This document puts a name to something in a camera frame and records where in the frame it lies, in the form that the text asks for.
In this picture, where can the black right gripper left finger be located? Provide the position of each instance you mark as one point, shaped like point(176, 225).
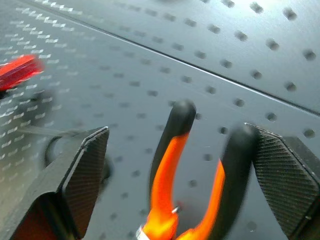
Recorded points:
point(75, 180)

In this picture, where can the orange and black pliers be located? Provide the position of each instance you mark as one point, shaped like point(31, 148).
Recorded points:
point(175, 180)

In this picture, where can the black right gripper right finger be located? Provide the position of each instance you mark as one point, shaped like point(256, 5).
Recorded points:
point(285, 180)

